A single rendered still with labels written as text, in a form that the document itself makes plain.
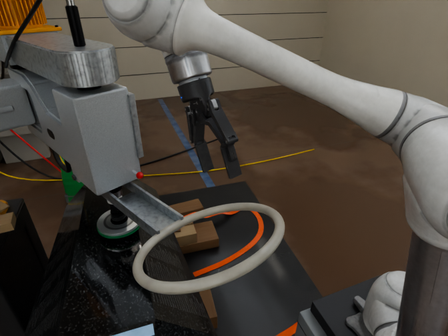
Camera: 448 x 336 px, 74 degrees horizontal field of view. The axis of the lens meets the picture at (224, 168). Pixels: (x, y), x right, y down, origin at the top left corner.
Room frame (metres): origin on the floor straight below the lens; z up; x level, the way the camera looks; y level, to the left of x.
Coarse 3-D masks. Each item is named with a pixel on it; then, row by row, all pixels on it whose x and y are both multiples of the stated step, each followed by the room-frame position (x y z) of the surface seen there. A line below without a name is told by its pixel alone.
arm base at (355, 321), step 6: (354, 300) 0.71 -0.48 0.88; (360, 300) 0.70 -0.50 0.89; (360, 306) 0.68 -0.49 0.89; (360, 312) 0.66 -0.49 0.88; (348, 318) 0.64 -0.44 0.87; (354, 318) 0.64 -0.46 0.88; (360, 318) 0.64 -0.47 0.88; (348, 324) 0.63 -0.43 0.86; (354, 324) 0.62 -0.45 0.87; (360, 324) 0.62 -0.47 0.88; (354, 330) 0.61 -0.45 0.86; (360, 330) 0.60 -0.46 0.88; (366, 330) 0.58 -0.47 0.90
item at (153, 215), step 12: (108, 192) 1.07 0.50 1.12; (132, 192) 1.13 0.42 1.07; (144, 192) 1.06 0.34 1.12; (120, 204) 0.99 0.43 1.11; (132, 204) 1.03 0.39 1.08; (144, 204) 1.03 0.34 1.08; (156, 204) 1.00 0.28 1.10; (132, 216) 0.93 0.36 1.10; (144, 216) 0.95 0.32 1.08; (156, 216) 0.95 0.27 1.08; (168, 216) 0.95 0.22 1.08; (180, 216) 0.89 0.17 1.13; (144, 228) 0.87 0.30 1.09; (156, 228) 0.83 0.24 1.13; (180, 228) 0.88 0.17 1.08
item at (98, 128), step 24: (72, 96) 1.05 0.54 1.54; (96, 96) 1.08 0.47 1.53; (120, 96) 1.15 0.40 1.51; (72, 120) 1.05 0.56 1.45; (96, 120) 1.07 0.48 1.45; (120, 120) 1.13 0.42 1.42; (72, 144) 1.11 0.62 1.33; (96, 144) 1.05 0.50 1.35; (120, 144) 1.12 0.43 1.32; (96, 168) 1.04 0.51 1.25; (120, 168) 1.11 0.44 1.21; (96, 192) 1.02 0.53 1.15
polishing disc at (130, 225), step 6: (102, 216) 1.19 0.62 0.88; (108, 216) 1.19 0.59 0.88; (102, 222) 1.14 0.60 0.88; (108, 222) 1.15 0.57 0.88; (126, 222) 1.15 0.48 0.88; (132, 222) 1.15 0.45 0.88; (102, 228) 1.10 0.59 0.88; (108, 228) 1.10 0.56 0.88; (114, 228) 1.10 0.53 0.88; (120, 228) 1.10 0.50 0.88; (126, 228) 1.10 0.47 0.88; (132, 228) 1.10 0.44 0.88; (108, 234) 1.06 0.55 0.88; (114, 234) 1.06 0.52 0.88; (120, 234) 1.07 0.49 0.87
